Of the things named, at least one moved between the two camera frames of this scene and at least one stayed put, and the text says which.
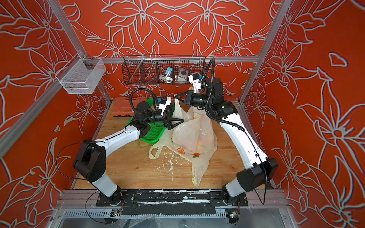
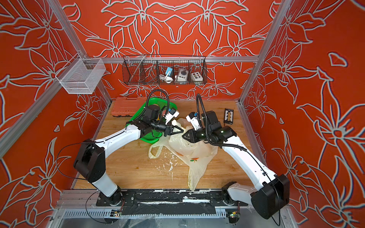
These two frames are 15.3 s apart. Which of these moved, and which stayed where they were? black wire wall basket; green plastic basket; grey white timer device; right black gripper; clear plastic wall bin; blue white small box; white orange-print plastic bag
Moved: right black gripper; white orange-print plastic bag
Stayed: black wire wall basket; clear plastic wall bin; green plastic basket; blue white small box; grey white timer device
